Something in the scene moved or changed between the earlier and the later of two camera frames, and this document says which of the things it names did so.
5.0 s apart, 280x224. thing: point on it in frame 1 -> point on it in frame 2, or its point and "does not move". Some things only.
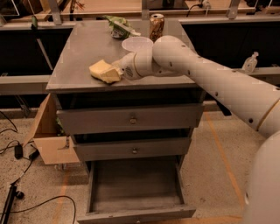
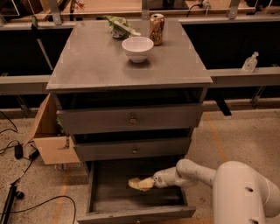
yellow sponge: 105,72 -> 143,185
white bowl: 138,45 does not move
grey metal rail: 24,84 does not move
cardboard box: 52,148 does not move
